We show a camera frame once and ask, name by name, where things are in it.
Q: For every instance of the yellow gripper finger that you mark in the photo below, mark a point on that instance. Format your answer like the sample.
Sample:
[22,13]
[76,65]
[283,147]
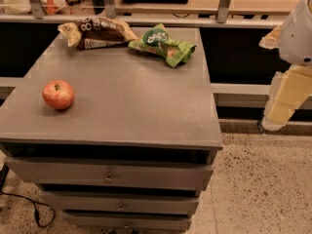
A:
[272,39]
[288,91]

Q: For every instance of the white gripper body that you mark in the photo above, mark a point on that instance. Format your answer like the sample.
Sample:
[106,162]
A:
[297,36]

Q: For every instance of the red apple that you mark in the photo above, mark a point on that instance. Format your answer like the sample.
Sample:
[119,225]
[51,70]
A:
[58,94]

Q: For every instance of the green chip bag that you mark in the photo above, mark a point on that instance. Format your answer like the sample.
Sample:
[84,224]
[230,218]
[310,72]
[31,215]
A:
[158,41]

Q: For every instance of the brown chip bag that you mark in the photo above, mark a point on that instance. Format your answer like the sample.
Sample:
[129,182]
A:
[96,32]

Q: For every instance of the grey drawer cabinet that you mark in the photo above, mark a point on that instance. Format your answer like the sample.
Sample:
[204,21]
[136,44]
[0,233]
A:
[127,107]

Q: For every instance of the middle cabinet drawer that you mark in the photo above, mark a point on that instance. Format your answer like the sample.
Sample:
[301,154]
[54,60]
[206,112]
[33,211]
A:
[121,203]

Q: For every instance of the cabinet drawer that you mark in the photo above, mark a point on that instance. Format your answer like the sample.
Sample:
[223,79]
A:
[121,203]
[128,221]
[97,172]

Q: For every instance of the bottom cabinet drawer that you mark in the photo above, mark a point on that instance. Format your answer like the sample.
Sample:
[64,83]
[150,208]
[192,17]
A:
[128,221]

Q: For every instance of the top cabinet drawer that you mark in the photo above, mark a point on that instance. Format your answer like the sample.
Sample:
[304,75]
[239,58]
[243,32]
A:
[97,172]

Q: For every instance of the metal railing frame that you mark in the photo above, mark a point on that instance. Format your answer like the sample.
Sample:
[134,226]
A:
[207,13]

